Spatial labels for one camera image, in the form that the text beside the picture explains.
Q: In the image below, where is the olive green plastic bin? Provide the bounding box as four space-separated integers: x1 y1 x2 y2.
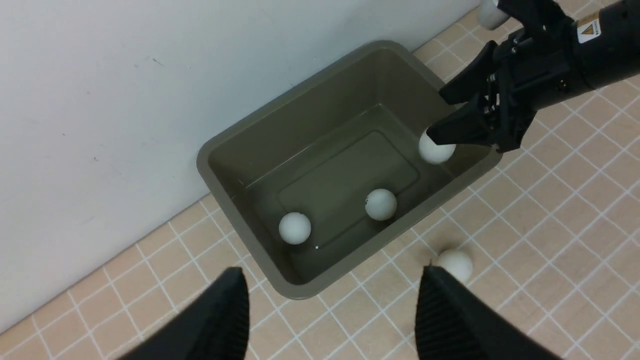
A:
196 40 502 300

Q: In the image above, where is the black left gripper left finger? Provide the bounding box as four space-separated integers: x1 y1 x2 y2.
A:
121 266 250 360

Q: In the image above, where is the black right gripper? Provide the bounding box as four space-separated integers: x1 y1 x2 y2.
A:
425 25 595 153

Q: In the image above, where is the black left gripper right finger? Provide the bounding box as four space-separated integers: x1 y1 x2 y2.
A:
414 265 560 360

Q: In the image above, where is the white ball with red logo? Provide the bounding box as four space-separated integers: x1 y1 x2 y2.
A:
365 188 398 222

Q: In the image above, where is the orange checkered tablecloth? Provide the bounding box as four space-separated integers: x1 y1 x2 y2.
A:
0 0 640 360

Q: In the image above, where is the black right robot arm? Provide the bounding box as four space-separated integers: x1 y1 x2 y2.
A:
426 0 640 153

